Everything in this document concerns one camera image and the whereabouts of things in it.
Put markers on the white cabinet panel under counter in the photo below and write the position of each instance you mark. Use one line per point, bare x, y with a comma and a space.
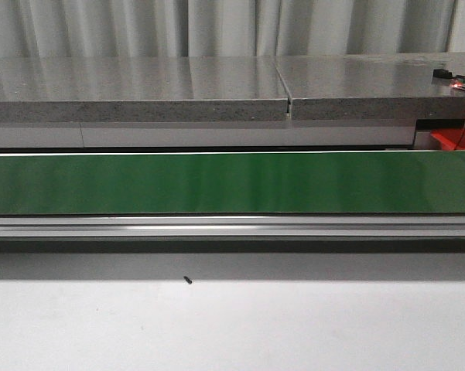
352, 132

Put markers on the grey stone countertop slab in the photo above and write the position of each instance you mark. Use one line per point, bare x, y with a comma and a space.
141, 89
388, 86

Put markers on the green conveyor belt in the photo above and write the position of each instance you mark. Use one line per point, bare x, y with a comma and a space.
242, 183

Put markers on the grey stone countertop slab left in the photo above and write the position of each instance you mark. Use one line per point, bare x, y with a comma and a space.
141, 89

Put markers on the grey stone countertop slab right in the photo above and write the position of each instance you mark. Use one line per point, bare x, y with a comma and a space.
388, 86

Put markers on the aluminium conveyor side rail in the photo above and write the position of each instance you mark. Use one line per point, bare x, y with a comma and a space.
236, 227

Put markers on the red plastic bin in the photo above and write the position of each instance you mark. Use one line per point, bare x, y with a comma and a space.
450, 139

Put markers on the black connector plug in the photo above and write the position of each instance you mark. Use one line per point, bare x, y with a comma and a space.
442, 74

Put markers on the grey curtain backdrop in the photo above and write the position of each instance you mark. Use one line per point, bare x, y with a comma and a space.
229, 28

